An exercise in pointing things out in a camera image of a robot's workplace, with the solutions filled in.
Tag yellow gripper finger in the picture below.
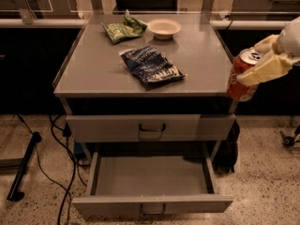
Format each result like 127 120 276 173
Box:
237 53 293 86
253 35 283 54

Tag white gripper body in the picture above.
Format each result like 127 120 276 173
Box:
277 21 300 66

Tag red coke can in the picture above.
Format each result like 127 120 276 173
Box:
227 48 263 102

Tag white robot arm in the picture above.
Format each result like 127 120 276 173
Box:
237 17 300 86

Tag closed grey top drawer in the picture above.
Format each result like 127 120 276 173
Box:
67 114 235 143

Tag grey drawer cabinet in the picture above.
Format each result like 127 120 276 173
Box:
52 13 251 218

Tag open grey middle drawer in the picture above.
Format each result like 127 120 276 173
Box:
73 153 233 216

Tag black caster wheel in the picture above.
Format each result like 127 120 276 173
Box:
280 126 300 147

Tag white bowl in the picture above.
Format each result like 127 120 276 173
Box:
147 19 181 40

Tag blue chip bag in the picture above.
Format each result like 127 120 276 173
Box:
119 46 185 90

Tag green chip bag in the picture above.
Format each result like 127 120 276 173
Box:
101 10 147 44

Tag black floor stand bar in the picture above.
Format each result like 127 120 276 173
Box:
7 131 41 202

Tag black floor cables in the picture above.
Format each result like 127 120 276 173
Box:
15 113 92 225

